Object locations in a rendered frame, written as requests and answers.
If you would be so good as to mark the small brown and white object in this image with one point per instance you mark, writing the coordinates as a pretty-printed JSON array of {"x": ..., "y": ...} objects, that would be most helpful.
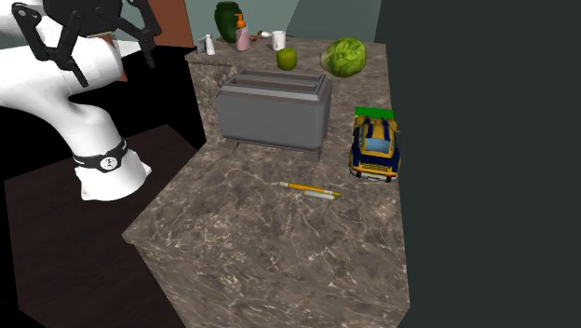
[{"x": 264, "y": 34}]

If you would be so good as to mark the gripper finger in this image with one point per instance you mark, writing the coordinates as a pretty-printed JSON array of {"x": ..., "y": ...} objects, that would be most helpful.
[
  {"x": 38, "y": 47},
  {"x": 149, "y": 36}
]

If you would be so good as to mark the small grey container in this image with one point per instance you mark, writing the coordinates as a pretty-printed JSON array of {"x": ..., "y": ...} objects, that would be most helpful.
[{"x": 201, "y": 45}]

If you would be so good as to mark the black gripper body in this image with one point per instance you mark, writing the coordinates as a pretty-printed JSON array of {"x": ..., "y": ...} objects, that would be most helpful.
[{"x": 84, "y": 16}]

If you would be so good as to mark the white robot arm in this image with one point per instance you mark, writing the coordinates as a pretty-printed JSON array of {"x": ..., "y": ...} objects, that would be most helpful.
[{"x": 45, "y": 86}]

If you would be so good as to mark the dark green vase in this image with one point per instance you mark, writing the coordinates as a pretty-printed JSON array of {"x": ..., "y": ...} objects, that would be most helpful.
[{"x": 224, "y": 20}]

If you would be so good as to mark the dark wood robot stand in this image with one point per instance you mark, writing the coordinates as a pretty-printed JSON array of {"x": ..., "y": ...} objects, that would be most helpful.
[{"x": 68, "y": 254}]

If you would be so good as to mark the green cabbage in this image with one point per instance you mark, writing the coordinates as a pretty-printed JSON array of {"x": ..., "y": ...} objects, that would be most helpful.
[{"x": 343, "y": 57}]

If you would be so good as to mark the grey toaster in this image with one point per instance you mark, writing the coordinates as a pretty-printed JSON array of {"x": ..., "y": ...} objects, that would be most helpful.
[{"x": 272, "y": 113}]

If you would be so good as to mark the yellow and blue toy car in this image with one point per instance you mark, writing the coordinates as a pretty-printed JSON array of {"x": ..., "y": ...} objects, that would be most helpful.
[{"x": 374, "y": 159}]

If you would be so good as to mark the yellow pen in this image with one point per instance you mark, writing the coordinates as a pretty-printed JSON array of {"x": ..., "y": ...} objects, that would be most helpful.
[{"x": 304, "y": 186}]

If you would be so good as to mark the white mug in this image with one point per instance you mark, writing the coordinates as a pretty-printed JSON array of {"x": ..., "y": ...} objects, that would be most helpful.
[{"x": 278, "y": 41}]

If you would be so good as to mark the green apple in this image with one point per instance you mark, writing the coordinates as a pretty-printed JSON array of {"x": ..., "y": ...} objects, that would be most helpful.
[{"x": 287, "y": 60}]

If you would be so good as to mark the pink soap dispenser orange pump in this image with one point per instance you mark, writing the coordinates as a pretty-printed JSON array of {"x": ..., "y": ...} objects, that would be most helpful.
[{"x": 242, "y": 38}]

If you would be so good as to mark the small white bottle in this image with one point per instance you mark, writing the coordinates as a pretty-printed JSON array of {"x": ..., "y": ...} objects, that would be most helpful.
[{"x": 210, "y": 45}]

